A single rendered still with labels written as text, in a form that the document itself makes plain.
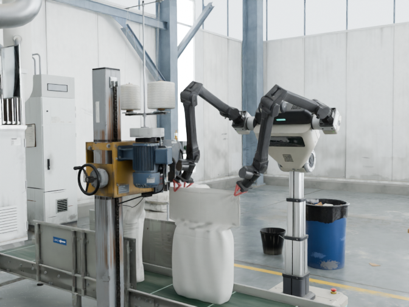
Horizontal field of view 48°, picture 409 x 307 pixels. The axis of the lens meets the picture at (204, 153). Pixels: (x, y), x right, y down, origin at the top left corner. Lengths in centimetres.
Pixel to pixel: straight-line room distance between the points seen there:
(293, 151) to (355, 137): 783
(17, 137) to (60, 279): 233
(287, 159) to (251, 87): 861
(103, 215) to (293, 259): 128
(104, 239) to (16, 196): 286
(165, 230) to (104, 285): 80
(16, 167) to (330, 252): 347
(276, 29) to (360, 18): 204
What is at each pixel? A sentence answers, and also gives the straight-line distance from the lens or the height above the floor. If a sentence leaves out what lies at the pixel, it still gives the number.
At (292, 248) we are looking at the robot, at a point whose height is 62.
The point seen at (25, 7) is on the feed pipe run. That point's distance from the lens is 509.
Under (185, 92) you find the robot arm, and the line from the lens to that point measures 264.
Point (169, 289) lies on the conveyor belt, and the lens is 307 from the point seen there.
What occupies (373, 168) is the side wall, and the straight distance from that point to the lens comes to 1064.
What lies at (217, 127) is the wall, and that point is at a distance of 1058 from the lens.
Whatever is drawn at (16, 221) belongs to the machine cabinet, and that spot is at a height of 41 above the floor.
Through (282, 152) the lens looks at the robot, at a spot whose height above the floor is 126.
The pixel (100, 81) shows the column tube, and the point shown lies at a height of 168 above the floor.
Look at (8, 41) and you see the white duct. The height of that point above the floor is 246.
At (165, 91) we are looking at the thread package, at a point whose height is 162.
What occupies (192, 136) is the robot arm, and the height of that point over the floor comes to 137.
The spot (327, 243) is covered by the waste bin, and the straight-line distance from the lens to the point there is 477.
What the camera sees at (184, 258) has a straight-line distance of 285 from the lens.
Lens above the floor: 141
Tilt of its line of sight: 3 degrees down
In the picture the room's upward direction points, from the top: straight up
